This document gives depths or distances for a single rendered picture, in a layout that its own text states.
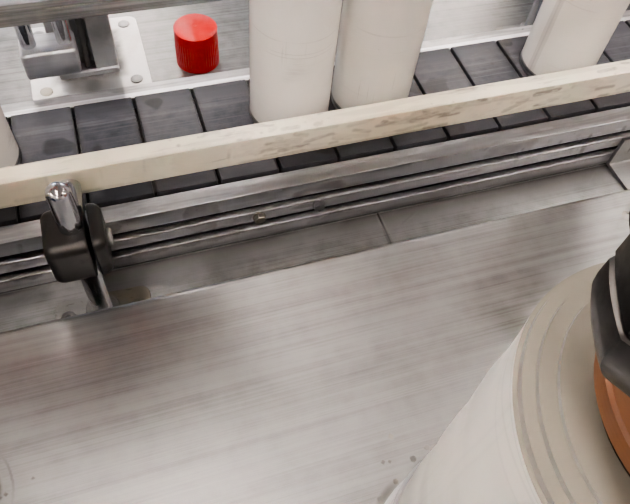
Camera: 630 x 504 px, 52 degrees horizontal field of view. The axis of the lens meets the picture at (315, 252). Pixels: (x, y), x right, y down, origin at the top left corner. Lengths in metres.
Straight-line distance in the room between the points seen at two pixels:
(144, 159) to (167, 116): 0.07
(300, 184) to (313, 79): 0.06
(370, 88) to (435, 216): 0.10
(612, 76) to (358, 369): 0.26
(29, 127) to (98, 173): 0.09
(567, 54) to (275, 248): 0.24
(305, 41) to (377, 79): 0.06
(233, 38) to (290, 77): 0.19
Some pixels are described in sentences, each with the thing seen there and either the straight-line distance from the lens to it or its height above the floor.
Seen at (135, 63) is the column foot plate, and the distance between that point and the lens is 0.55.
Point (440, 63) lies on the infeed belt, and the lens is 0.50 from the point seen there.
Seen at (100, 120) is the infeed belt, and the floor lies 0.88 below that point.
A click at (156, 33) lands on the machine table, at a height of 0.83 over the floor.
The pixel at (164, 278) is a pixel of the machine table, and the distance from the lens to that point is 0.42.
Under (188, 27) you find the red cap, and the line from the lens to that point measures 0.53.
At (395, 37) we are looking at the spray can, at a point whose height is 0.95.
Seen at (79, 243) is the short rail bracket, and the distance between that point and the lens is 0.33.
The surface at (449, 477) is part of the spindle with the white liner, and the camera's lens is 0.19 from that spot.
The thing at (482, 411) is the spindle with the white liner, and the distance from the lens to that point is 0.17.
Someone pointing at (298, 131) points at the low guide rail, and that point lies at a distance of 0.38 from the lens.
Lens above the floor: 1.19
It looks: 56 degrees down
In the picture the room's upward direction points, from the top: 8 degrees clockwise
